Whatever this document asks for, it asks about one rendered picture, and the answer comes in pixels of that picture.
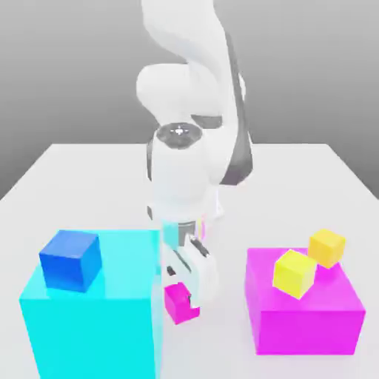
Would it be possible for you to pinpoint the small orange cube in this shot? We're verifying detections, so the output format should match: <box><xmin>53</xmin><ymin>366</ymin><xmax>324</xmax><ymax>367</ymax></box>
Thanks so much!
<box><xmin>307</xmin><ymin>228</ymin><xmax>347</xmax><ymax>269</ymax></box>

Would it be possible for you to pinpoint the large magenta box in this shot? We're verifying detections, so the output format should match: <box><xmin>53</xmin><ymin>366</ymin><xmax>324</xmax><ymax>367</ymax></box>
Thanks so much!
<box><xmin>244</xmin><ymin>247</ymin><xmax>367</xmax><ymax>357</ymax></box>

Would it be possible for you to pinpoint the small magenta cube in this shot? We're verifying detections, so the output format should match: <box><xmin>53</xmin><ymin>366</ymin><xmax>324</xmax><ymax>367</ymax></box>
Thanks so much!
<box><xmin>164</xmin><ymin>281</ymin><xmax>201</xmax><ymax>326</ymax></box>

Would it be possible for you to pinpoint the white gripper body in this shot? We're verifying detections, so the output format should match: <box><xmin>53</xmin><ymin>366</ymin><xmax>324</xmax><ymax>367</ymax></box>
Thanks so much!
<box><xmin>161</xmin><ymin>242</ymin><xmax>220</xmax><ymax>309</ymax></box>

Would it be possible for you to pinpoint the large cyan box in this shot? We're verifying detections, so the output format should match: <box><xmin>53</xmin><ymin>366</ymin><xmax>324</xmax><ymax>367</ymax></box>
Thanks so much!
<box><xmin>19</xmin><ymin>229</ymin><xmax>164</xmax><ymax>379</ymax></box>

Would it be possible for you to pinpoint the small yellow cube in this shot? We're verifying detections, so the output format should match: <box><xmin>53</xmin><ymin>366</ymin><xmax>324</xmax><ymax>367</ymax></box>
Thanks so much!
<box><xmin>272</xmin><ymin>249</ymin><xmax>318</xmax><ymax>301</ymax></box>

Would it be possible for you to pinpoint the small blue cube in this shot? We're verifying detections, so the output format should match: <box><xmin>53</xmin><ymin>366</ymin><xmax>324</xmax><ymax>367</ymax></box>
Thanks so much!
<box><xmin>38</xmin><ymin>229</ymin><xmax>103</xmax><ymax>294</ymax></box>

